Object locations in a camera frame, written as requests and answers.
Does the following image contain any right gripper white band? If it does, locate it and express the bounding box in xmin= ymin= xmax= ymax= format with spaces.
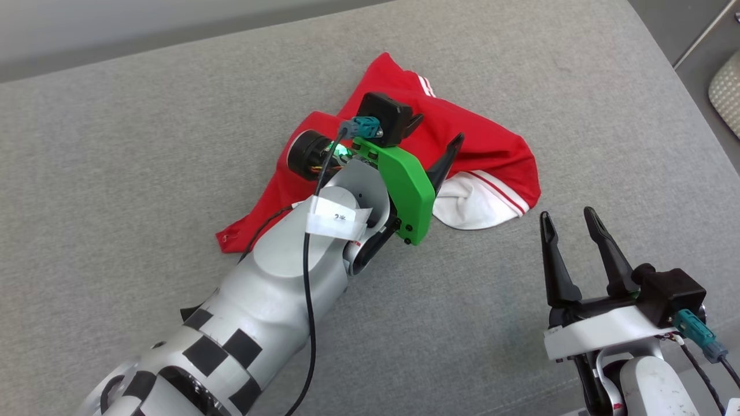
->
xmin=539 ymin=206 xmax=671 ymax=362

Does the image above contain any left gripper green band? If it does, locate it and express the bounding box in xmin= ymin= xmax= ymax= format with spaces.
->
xmin=287 ymin=113 xmax=465 ymax=246

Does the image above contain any red and white basketball jersey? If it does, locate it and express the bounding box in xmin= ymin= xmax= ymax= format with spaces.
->
xmin=216 ymin=52 xmax=542 ymax=254

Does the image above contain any white paper label tape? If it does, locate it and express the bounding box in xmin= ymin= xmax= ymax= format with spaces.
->
xmin=305 ymin=195 xmax=374 ymax=242

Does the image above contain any white textured floor mat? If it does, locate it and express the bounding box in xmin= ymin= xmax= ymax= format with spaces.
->
xmin=708 ymin=49 xmax=740 ymax=140

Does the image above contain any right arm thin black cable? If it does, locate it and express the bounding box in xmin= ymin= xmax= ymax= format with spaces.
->
xmin=665 ymin=334 xmax=740 ymax=416

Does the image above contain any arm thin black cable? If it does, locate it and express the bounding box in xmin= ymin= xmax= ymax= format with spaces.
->
xmin=665 ymin=334 xmax=740 ymax=416
xmin=237 ymin=205 xmax=297 ymax=264

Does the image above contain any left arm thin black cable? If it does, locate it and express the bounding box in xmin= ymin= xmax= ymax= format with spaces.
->
xmin=237 ymin=205 xmax=297 ymax=264

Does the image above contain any left arm thick black cable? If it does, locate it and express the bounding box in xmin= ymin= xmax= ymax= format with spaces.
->
xmin=283 ymin=128 xmax=349 ymax=416

